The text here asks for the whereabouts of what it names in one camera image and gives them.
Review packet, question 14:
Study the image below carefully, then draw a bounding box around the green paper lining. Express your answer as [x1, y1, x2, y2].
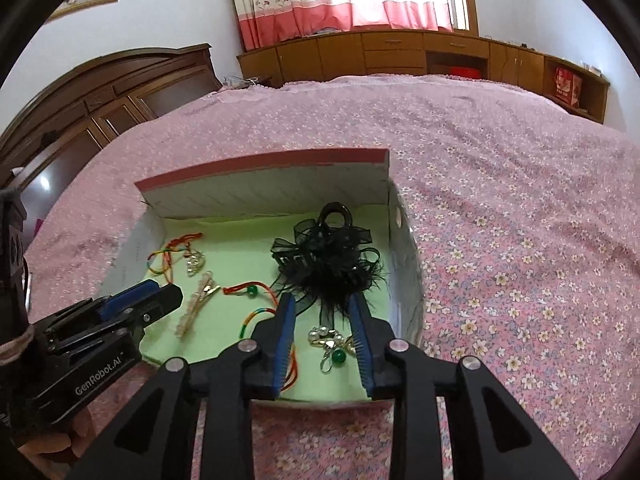
[145, 215, 396, 403]

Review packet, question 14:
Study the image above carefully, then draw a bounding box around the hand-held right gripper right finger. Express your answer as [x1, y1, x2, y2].
[348, 292, 578, 480]

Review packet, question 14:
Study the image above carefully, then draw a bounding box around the pink cardboard box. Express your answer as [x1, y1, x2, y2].
[97, 147, 426, 406]

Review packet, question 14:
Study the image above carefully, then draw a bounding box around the pink floral bedspread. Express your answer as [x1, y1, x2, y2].
[22, 74, 640, 480]

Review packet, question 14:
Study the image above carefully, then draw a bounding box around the pearl hair clip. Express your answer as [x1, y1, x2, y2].
[175, 271, 223, 340]

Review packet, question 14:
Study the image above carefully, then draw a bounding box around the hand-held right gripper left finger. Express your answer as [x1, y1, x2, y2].
[65, 292, 297, 480]

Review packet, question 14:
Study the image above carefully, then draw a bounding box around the long wooden cabinet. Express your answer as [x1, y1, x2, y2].
[236, 30, 611, 126]

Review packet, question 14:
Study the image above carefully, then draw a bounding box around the red string beaded bracelet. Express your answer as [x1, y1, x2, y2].
[222, 282, 298, 393]

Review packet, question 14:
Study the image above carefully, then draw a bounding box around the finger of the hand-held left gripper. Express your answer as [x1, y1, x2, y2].
[44, 284, 183, 356]
[47, 280, 163, 333]

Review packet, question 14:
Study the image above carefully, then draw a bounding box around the person's left hand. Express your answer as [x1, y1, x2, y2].
[10, 405, 96, 466]

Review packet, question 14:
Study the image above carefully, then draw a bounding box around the dark wooden headboard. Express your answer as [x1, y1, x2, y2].
[0, 43, 223, 241]

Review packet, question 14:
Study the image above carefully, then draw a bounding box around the green bead earring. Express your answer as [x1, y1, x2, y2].
[320, 349, 347, 375]

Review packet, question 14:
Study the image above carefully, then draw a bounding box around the red string bracelet silver charm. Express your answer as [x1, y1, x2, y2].
[146, 232, 208, 280]

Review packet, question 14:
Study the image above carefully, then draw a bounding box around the black feather hair claw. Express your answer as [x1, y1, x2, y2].
[270, 202, 388, 331]

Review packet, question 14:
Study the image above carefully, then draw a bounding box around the small metal brooch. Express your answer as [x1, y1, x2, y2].
[307, 326, 357, 356]

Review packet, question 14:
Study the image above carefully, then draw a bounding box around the red gift box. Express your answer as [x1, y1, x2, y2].
[552, 66, 583, 106]

